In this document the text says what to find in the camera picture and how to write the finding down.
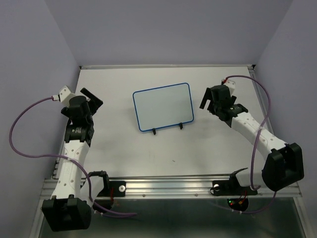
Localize blue framed whiteboard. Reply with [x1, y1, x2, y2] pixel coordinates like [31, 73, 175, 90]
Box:
[132, 82, 194, 132]

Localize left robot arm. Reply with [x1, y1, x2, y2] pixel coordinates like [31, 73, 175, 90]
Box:
[42, 86, 110, 232]

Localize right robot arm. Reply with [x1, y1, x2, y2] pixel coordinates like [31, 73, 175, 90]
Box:
[200, 84, 304, 193]

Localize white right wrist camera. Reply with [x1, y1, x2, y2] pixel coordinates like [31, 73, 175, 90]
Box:
[221, 78, 236, 96]

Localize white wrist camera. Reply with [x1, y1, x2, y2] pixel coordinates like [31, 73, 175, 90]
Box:
[53, 85, 76, 107]
[221, 78, 236, 96]

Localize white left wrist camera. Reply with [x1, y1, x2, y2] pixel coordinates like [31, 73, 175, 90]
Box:
[53, 85, 76, 107]

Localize aluminium table edge rail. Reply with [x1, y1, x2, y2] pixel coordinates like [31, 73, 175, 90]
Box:
[79, 64, 256, 70]

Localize aluminium right side rail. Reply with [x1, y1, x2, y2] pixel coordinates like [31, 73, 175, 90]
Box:
[249, 64, 288, 174]

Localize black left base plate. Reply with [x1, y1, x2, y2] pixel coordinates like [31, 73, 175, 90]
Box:
[97, 180, 126, 198]

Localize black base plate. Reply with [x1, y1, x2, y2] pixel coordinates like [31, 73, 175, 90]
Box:
[210, 180, 258, 196]
[97, 180, 126, 198]

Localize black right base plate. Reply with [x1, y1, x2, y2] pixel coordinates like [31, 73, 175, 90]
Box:
[210, 180, 258, 196]

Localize aluminium front mounting rail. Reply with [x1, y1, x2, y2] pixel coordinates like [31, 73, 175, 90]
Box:
[40, 176, 302, 200]

